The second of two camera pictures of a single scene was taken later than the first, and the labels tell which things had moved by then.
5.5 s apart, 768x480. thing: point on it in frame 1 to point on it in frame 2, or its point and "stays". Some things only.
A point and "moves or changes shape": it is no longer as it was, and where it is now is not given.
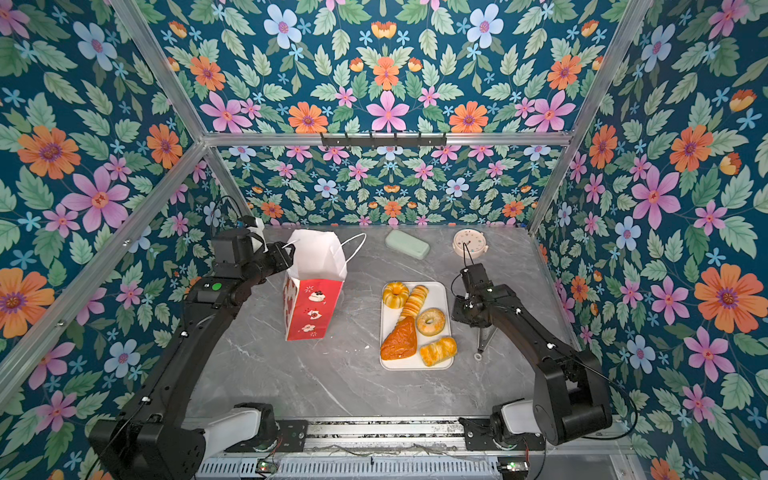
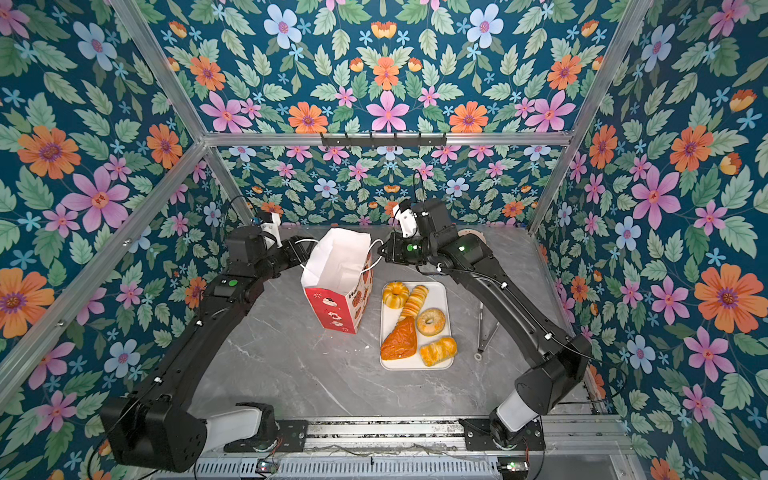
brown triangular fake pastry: (401, 340) stays
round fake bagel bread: (434, 329) stays
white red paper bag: (313, 285) moves or changes shape
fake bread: (395, 295) stays
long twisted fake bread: (415, 301) stays
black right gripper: (456, 312) to (397, 241)
